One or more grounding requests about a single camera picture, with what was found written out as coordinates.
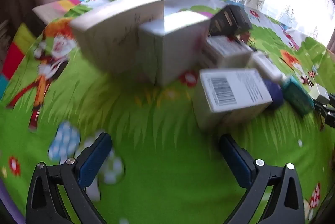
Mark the colourful striped pillow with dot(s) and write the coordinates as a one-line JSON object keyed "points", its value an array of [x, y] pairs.
{"points": [[52, 9]]}

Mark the dark blue round container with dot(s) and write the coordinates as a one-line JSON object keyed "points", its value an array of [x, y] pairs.
{"points": [[274, 94]]}

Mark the teal box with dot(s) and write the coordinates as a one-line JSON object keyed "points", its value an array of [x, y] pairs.
{"points": [[298, 98]]}

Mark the white box with label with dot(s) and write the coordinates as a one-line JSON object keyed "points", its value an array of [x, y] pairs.
{"points": [[227, 50]]}

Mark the black box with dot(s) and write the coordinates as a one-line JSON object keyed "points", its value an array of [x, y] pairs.
{"points": [[230, 18]]}

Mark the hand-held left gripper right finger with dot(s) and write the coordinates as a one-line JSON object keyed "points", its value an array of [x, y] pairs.
{"points": [[236, 158]]}

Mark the colourful block quilt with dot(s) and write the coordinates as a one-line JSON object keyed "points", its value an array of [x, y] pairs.
{"points": [[15, 59]]}

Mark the tiny white box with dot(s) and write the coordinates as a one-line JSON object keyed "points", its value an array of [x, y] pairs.
{"points": [[319, 92]]}

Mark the small white box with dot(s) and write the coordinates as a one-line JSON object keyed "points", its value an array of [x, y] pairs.
{"points": [[264, 64]]}

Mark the large beige box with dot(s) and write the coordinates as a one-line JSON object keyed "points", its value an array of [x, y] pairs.
{"points": [[115, 28]]}

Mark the white barcode box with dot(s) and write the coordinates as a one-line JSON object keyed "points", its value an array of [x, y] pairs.
{"points": [[235, 88]]}

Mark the large white box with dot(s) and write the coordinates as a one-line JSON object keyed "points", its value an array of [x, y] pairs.
{"points": [[170, 56]]}

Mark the green cartoon printed bedsheet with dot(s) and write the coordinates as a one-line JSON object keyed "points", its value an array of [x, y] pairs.
{"points": [[162, 161]]}

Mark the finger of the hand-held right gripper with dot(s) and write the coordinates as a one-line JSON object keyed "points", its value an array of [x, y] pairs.
{"points": [[327, 105], [330, 119]]}

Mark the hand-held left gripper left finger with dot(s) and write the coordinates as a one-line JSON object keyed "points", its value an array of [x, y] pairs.
{"points": [[91, 158]]}

